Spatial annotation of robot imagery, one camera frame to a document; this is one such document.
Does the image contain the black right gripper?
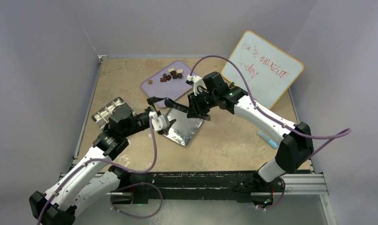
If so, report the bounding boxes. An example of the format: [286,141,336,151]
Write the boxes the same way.
[188,89,219,119]

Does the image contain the pink divided chocolate tin box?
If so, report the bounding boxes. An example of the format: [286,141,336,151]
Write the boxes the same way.
[91,97,136,130]

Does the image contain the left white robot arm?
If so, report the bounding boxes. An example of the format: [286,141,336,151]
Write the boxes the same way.
[29,97,189,225]

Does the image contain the lavender plastic tray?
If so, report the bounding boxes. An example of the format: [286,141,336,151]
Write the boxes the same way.
[140,60,192,100]

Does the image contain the silver square tin lid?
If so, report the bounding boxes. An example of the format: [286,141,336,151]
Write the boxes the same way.
[163,108,203,146]

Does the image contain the yellow framed whiteboard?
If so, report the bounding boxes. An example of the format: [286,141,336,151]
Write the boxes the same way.
[221,30,304,109]

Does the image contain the light blue marker pen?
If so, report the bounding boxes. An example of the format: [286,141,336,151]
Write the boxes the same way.
[257,130,278,149]

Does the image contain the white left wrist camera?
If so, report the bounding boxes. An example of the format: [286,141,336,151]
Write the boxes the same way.
[149,111,176,135]

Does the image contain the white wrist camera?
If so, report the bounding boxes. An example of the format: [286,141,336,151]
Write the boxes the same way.
[186,75,205,96]
[149,111,176,135]

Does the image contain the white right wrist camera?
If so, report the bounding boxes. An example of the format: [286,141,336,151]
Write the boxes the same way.
[186,75,205,96]

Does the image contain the aluminium frame rail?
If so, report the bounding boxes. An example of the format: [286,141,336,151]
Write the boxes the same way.
[60,171,327,201]

